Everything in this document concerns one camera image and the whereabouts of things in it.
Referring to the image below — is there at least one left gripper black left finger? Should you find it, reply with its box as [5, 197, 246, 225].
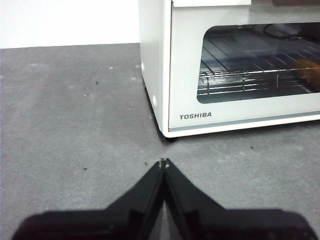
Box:
[11, 159, 166, 240]

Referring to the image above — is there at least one metal wire oven rack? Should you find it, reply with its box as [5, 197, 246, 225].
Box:
[197, 32, 320, 96]

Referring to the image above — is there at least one white Toshiba toaster oven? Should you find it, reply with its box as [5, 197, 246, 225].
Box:
[138, 0, 320, 142]

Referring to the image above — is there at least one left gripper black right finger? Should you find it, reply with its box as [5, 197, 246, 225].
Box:
[164, 157, 317, 240]

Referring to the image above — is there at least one oven glass door with handle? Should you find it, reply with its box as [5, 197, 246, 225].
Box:
[167, 0, 320, 133]

